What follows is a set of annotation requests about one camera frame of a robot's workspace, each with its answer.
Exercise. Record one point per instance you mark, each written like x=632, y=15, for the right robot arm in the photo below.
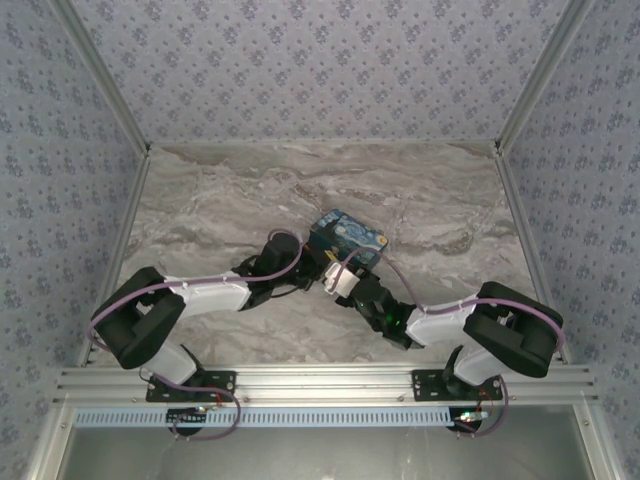
x=440, y=325

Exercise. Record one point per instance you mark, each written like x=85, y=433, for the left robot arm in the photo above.
x=210, y=297

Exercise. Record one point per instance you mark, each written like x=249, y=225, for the starry night print box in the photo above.
x=350, y=235

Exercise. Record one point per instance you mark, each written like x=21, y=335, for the small controller board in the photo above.
x=187, y=416
x=470, y=419

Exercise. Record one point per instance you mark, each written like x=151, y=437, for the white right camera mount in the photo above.
x=352, y=281

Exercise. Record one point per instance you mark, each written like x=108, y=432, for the aluminium mounting rail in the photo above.
x=320, y=382

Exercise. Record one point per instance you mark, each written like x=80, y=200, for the aluminium side rail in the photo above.
x=117, y=250
x=530, y=250

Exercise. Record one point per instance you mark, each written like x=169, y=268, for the aluminium corner post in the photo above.
x=542, y=75
x=105, y=75

